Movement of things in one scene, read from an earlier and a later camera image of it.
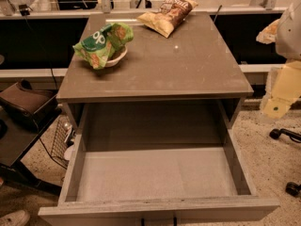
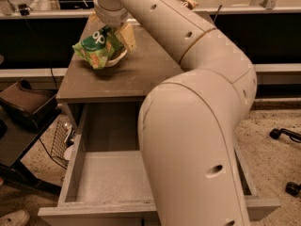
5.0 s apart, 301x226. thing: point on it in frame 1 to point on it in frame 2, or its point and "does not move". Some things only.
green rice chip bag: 98,46 does not move
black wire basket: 65,137 does not move
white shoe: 15,218 does not move
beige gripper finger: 268,35 to 93,19
